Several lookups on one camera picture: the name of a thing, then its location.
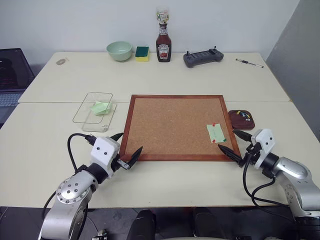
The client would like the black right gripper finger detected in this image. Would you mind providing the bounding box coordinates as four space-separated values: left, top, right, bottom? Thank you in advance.
232 129 253 142
217 144 242 164

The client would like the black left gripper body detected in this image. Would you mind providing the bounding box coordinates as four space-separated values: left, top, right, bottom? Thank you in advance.
110 153 133 174

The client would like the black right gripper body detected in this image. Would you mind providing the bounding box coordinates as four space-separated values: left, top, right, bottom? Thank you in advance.
238 142 261 168

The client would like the flat green paper note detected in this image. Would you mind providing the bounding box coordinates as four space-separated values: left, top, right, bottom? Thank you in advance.
206 122 228 144

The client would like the wood framed cork board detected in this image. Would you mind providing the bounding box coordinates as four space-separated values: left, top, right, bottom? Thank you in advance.
119 94 242 163

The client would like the brown dish of pushpins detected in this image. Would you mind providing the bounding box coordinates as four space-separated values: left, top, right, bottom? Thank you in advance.
227 109 257 132

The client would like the green sticky notes pad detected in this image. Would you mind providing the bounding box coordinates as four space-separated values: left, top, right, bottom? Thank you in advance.
90 100 113 117

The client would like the clear plastic tray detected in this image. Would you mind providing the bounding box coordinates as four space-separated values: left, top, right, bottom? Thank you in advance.
72 91 118 133

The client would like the dark rounded shape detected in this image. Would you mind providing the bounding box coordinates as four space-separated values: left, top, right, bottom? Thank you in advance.
191 207 221 240
126 209 157 240

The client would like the black silver pen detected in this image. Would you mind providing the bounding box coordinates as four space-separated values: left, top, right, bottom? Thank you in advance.
235 58 265 69

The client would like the pale green bowl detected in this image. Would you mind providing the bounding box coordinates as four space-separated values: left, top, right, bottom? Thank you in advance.
105 41 133 63

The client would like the yellow green sponge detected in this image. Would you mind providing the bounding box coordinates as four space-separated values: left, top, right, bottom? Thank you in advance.
134 45 151 63

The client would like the grey handheld controller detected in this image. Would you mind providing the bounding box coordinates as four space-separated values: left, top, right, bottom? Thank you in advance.
182 45 225 69

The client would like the grey partition panel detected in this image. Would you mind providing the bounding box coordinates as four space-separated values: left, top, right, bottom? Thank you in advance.
265 0 320 142

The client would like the red ketchup bottle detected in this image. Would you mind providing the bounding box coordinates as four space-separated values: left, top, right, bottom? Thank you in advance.
155 21 173 63

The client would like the dark open laptop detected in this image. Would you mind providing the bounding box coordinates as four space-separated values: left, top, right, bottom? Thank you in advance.
0 47 36 126

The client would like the clear plastic jar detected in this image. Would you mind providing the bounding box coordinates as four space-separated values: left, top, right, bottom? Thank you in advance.
155 6 171 25

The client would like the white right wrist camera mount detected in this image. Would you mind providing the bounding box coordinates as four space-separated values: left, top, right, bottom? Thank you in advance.
250 128 277 169

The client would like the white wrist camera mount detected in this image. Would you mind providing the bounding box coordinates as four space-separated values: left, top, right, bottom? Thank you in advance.
250 128 277 169
90 136 121 180

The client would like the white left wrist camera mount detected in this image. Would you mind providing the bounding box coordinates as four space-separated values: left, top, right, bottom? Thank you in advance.
90 136 121 180

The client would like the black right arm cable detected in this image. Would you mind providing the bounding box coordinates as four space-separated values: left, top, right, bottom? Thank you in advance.
242 151 301 226

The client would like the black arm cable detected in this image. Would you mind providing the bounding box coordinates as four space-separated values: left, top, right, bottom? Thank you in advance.
41 133 98 226
242 151 301 226

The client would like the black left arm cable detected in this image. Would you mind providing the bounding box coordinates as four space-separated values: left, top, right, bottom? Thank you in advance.
41 133 98 226

